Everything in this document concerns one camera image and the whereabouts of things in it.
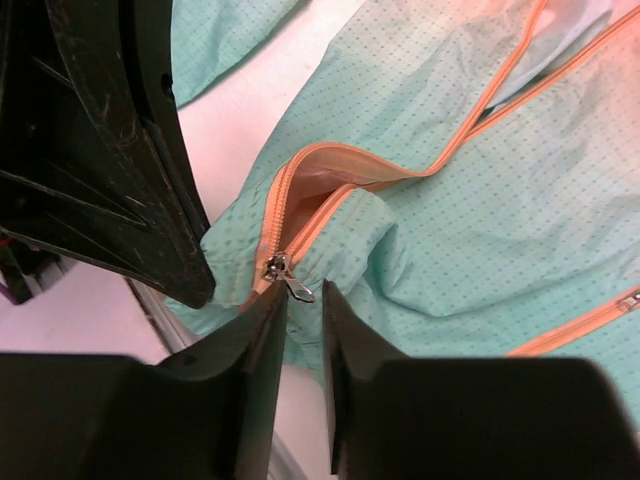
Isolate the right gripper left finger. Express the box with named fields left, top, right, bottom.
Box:
left=1, top=284, right=287, bottom=479

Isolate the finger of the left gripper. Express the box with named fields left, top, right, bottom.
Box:
left=133, top=1, right=209, bottom=235
left=1, top=1, right=215, bottom=308

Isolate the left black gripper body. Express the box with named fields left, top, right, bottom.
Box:
left=1, top=234, right=75, bottom=305

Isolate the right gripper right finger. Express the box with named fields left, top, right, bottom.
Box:
left=322, top=281, right=639, bottom=479

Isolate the orange and teal jacket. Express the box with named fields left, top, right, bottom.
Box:
left=168, top=1, right=639, bottom=416

